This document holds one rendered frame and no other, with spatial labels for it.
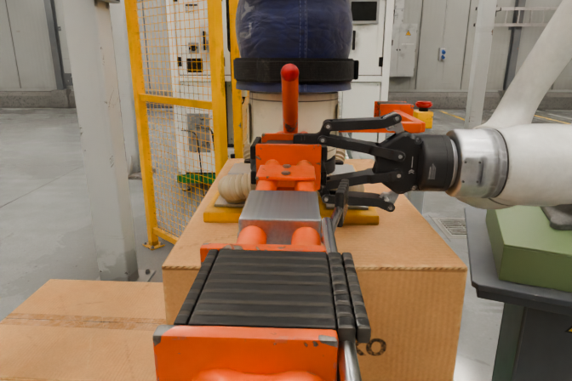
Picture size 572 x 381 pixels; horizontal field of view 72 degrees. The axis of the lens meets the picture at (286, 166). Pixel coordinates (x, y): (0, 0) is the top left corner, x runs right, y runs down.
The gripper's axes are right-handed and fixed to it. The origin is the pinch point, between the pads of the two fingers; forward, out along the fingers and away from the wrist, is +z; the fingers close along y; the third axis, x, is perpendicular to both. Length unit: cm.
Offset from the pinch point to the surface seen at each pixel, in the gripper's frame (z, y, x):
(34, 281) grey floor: 151, 108, 140
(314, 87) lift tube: -3.2, -8.7, 15.9
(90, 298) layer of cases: 60, 54, 46
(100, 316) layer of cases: 53, 54, 38
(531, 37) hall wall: -527, -57, 965
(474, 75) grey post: -159, 3, 345
